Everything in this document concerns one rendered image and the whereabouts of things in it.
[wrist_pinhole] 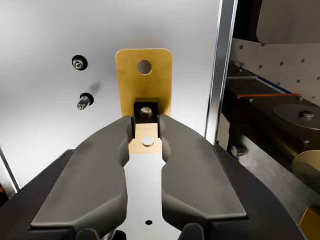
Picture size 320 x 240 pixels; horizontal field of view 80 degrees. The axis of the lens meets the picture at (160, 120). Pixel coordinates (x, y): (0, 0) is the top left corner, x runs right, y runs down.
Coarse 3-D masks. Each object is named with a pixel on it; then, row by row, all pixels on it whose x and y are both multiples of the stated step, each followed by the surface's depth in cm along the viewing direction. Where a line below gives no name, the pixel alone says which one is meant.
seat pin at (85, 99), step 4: (84, 96) 16; (88, 96) 16; (92, 96) 17; (80, 100) 15; (84, 100) 15; (88, 100) 16; (80, 104) 15; (84, 104) 15; (88, 104) 15; (80, 108) 15; (84, 108) 15
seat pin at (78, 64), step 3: (81, 57) 15; (75, 60) 14; (78, 60) 14; (81, 60) 14; (84, 60) 15; (75, 63) 14; (78, 63) 14; (81, 63) 14; (84, 63) 15; (87, 63) 16; (75, 66) 14; (78, 66) 14; (81, 66) 15
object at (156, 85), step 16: (128, 64) 13; (160, 64) 13; (128, 80) 13; (144, 80) 14; (160, 80) 14; (128, 96) 14; (144, 96) 14; (160, 96) 14; (128, 112) 15; (144, 112) 15; (160, 112) 15; (144, 128) 15; (144, 144) 16; (160, 144) 16
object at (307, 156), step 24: (240, 72) 37; (240, 96) 24; (264, 96) 24; (288, 96) 24; (240, 120) 23; (264, 120) 19; (288, 120) 18; (312, 120) 18; (288, 144) 15; (312, 144) 15
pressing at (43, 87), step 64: (0, 0) 13; (64, 0) 13; (128, 0) 13; (192, 0) 13; (0, 64) 15; (64, 64) 15; (192, 64) 15; (0, 128) 17; (64, 128) 17; (192, 128) 18; (128, 192) 21
